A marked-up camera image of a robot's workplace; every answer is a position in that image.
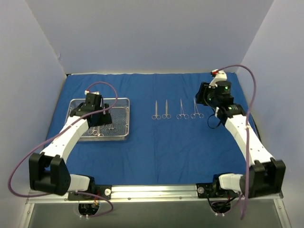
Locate small steel hemostat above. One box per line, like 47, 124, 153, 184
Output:
107, 123, 115, 131

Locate blue surgical wrap cloth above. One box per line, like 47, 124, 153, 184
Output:
48, 73, 246, 185

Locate steel forceps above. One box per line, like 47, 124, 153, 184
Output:
176, 99, 189, 119

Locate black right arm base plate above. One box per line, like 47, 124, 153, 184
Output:
196, 183, 238, 199

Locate steel clamp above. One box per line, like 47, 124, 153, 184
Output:
190, 97, 204, 119

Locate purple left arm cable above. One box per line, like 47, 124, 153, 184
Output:
8, 82, 119, 218

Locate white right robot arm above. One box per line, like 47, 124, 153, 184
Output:
195, 70, 286, 198

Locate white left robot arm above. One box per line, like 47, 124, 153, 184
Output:
29, 92, 112, 199

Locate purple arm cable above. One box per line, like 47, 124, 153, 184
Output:
8, 82, 119, 218
211, 65, 258, 220

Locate steel wire mesh basket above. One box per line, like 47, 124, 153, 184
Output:
79, 98, 130, 142

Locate aluminium front rail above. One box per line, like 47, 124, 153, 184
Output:
26, 184, 283, 204

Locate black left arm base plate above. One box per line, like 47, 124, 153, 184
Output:
67, 185, 112, 201

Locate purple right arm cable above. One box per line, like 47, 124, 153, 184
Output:
211, 65, 258, 220

